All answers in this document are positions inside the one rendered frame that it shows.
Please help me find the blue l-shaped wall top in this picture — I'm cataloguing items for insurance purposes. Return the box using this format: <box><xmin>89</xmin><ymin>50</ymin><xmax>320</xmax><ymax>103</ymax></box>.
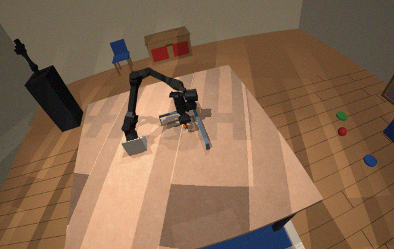
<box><xmin>159</xmin><ymin>110</ymin><xmax>210</xmax><ymax>150</ymax></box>

